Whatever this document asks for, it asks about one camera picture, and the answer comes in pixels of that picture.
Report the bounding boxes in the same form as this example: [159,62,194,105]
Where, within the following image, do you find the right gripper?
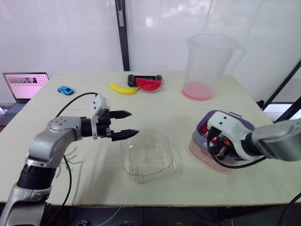
[207,126,237,161]

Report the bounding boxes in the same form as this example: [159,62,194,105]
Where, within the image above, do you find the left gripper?
[95,110,140,142]

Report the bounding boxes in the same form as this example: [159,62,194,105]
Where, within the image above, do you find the clear pink basin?
[188,131,237,173]

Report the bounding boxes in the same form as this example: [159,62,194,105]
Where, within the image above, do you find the purple colander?
[196,109,256,165]

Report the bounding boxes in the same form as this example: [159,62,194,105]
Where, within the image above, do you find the clear plastic bowl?
[120,128,175,185]

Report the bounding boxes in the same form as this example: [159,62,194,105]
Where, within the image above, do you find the yellow toy banana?
[108,82,141,96]

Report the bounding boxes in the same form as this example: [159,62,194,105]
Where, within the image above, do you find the red toy watermelon slice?
[135,77,163,93]

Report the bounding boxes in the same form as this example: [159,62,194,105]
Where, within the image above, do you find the blue toy car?
[57,85,74,96]

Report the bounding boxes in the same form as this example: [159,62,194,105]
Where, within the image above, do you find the clear plastic measuring jug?
[181,33,246,102]

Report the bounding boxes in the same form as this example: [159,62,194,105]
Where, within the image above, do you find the open laptop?
[0,72,50,126]

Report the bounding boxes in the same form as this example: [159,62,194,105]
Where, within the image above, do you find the black cable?
[53,92,99,226]
[206,138,268,169]

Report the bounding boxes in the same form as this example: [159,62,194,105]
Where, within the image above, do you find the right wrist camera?
[206,111,258,161]

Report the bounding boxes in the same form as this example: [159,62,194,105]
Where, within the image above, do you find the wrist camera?
[90,94,111,140]
[206,111,258,161]

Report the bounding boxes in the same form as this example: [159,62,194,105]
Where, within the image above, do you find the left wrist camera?
[90,94,111,140]

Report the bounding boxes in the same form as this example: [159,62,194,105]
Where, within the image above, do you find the black metal post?
[114,0,131,72]

